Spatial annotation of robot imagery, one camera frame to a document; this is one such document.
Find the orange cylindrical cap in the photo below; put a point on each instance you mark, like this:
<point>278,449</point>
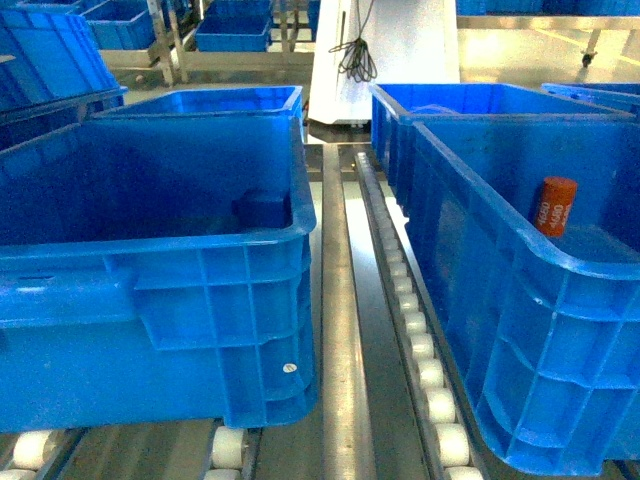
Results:
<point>555,202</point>

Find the blue block part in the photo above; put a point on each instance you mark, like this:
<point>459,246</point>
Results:
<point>259,209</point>

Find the steel flow rack shelf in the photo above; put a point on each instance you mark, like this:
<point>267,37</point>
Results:
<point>390,403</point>

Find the blue bin rear right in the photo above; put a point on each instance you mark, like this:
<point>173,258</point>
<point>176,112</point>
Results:
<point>396,107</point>

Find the blue bin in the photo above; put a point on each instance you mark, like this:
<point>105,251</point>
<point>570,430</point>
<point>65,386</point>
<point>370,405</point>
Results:
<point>263,100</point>
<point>396,107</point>
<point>544,331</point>
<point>129,291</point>

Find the blue bin rear left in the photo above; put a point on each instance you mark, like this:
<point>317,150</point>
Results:
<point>263,100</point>

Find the blue bin upper left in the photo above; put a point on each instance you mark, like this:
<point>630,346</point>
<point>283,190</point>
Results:
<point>129,291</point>

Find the white machine column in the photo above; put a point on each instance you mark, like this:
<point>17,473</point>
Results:
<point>410,42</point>

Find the blue bin upper right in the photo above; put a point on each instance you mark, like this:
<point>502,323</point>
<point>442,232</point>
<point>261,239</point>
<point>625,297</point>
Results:
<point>544,331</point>

